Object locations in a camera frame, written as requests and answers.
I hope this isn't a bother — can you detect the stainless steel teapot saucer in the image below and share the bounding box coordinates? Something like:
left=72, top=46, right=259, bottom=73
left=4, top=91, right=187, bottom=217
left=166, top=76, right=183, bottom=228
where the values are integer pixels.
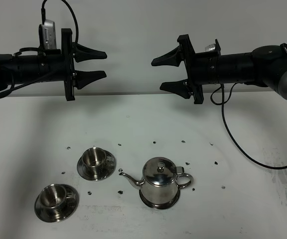
left=139, top=190, right=180, bottom=210

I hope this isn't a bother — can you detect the black left camera cable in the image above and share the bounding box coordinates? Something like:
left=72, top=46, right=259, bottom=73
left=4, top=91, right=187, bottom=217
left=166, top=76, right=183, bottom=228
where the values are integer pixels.
left=40, top=0, right=78, bottom=44

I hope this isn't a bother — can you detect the far stainless steel teacup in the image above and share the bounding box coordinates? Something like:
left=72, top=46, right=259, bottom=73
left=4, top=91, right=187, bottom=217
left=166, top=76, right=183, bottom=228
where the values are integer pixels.
left=81, top=147, right=108, bottom=170

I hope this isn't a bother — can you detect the near stainless steel teacup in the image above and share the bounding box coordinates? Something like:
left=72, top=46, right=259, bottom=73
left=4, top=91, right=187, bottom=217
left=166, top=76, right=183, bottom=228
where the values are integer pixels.
left=38, top=184, right=68, bottom=210

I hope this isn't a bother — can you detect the stainless steel teacup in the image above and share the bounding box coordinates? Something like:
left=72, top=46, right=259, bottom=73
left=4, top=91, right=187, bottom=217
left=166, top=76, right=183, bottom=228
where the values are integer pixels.
left=81, top=147, right=108, bottom=170
left=38, top=184, right=68, bottom=210

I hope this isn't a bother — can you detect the black camera cable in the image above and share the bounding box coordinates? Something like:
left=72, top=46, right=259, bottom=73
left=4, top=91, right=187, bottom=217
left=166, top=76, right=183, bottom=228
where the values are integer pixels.
left=40, top=0, right=78, bottom=44
left=209, top=83, right=287, bottom=169

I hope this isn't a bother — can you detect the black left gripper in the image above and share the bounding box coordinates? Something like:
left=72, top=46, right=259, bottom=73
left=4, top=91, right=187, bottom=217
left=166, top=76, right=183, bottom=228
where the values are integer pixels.
left=61, top=28, right=107, bottom=101

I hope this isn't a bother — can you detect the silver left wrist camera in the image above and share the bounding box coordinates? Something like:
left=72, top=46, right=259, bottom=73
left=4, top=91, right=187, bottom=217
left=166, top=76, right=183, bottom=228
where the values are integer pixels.
left=39, top=19, right=57, bottom=50

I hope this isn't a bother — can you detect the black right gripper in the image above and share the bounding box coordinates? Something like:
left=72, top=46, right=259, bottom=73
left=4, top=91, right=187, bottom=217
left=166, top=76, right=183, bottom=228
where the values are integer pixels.
left=151, top=34, right=221, bottom=104

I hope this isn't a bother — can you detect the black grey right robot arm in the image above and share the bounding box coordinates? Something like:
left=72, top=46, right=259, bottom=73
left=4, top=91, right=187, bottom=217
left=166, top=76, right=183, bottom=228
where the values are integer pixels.
left=151, top=35, right=287, bottom=104

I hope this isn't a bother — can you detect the black right camera cable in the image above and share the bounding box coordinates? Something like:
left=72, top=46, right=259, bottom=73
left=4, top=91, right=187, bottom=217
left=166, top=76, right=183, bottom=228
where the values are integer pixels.
left=209, top=83, right=287, bottom=169

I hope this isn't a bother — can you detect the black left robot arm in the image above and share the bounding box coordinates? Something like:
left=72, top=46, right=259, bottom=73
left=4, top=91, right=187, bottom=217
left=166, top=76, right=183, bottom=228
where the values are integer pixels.
left=0, top=28, right=107, bottom=101

